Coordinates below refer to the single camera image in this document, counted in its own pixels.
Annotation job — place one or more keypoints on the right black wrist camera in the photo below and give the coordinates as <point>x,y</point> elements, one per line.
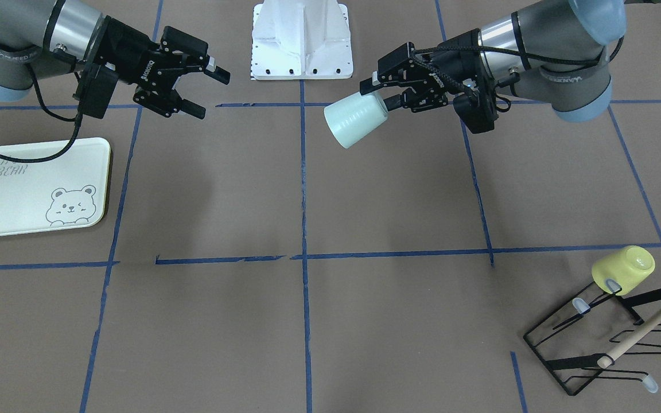
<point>95,90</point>

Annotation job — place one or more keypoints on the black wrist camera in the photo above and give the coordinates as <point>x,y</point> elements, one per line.
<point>95,90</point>
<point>478,117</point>

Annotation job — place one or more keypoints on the white bear print tray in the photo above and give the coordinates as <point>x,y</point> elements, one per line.
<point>67,192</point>

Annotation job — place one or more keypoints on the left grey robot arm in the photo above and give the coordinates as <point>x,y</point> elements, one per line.
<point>555,52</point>

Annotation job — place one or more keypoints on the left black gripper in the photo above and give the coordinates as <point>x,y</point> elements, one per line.
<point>444,73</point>

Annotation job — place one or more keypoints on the white metal mount base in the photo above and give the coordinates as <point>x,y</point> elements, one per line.
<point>294,40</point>

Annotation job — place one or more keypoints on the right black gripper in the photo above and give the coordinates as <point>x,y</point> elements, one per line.
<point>127,57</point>

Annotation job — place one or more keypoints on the yellow plastic cup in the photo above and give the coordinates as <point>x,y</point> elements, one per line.
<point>620,272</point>

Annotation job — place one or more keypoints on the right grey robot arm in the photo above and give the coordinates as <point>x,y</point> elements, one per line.
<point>52,38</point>

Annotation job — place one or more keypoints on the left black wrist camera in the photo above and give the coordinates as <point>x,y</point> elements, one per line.
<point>478,117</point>

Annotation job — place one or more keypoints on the pale green plastic cup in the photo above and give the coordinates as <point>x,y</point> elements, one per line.
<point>353,117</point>

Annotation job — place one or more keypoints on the black wire cup rack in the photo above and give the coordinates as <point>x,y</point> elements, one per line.
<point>584,338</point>

